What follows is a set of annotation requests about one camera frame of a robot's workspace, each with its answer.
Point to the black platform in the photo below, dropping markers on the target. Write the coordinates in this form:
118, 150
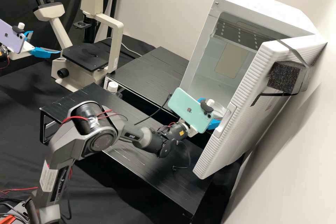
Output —
147, 77
147, 182

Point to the left wrist camera phone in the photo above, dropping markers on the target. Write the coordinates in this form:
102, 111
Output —
13, 37

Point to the white incubator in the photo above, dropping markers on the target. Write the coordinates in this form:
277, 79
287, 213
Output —
262, 11

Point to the wrist camera phone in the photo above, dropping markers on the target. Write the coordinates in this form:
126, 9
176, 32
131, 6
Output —
186, 108
13, 37

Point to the incubator door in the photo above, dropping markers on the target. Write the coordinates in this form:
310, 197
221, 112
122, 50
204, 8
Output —
236, 134

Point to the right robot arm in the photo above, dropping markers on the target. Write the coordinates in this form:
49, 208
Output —
89, 129

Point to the right wrist camera phone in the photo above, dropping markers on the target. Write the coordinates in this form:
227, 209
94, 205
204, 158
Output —
186, 108

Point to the cream microscope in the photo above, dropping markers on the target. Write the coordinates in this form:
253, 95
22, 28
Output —
86, 77

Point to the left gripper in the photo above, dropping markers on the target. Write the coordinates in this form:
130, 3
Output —
28, 48

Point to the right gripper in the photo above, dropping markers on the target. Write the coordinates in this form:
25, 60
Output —
192, 130

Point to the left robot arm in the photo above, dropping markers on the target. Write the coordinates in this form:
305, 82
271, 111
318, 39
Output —
3, 50

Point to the white-capped bottle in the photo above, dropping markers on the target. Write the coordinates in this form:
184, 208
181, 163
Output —
113, 86

